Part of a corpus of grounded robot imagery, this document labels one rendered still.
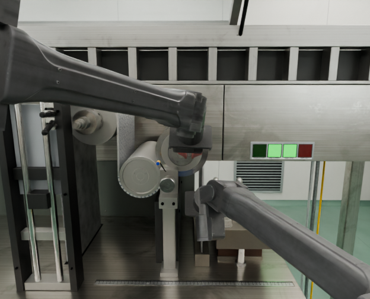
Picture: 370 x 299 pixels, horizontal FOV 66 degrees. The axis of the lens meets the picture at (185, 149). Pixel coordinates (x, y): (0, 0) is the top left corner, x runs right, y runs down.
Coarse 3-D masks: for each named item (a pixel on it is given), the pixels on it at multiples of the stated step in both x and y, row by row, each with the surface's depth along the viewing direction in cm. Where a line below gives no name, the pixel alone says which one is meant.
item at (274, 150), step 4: (272, 148) 112; (276, 148) 112; (280, 148) 112; (268, 152) 112; (272, 152) 112; (276, 152) 112; (280, 152) 112; (268, 156) 112; (272, 156) 112; (276, 156) 112
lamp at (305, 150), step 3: (300, 147) 112; (303, 147) 112; (306, 147) 112; (309, 147) 112; (300, 150) 112; (303, 150) 112; (306, 150) 112; (309, 150) 112; (300, 153) 112; (303, 153) 112; (306, 153) 112; (309, 153) 112; (300, 156) 112; (303, 156) 112; (306, 156) 112; (309, 156) 112
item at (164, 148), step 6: (168, 138) 78; (162, 144) 79; (168, 144) 79; (162, 150) 79; (162, 156) 79; (198, 156) 79; (168, 162) 80; (192, 162) 80; (198, 162) 80; (180, 168) 80; (186, 168) 80
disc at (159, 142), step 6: (168, 132) 78; (162, 138) 79; (156, 144) 79; (156, 150) 79; (204, 150) 79; (156, 156) 80; (204, 156) 80; (162, 162) 80; (204, 162) 80; (192, 168) 80; (198, 168) 80; (180, 174) 81; (186, 174) 81
